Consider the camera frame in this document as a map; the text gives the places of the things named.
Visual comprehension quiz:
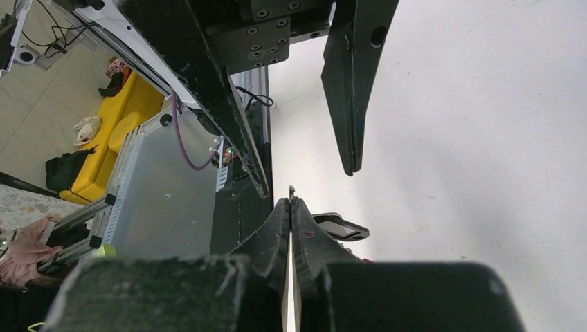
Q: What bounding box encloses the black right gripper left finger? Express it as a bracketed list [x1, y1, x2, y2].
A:
[43, 199, 290, 331]

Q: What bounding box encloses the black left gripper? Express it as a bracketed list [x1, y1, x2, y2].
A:
[117, 0, 399, 198]

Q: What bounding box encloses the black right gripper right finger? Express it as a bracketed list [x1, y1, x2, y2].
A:
[291, 197, 524, 331]

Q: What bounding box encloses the black key tag with key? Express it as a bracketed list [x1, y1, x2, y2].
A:
[312, 212, 370, 242]

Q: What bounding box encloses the yellow sofa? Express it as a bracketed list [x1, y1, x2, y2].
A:
[58, 73, 164, 205]

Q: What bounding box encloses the black bag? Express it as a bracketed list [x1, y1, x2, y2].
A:
[45, 146, 96, 192]

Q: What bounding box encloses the pink cloth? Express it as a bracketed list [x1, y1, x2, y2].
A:
[1, 217, 63, 289]

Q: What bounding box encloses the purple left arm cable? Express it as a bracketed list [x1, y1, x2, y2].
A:
[170, 91, 221, 172]

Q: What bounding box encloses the white cable duct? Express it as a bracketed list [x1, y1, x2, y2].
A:
[216, 137, 228, 192]

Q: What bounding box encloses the aluminium frame rail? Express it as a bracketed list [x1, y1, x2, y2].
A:
[36, 114, 175, 276]

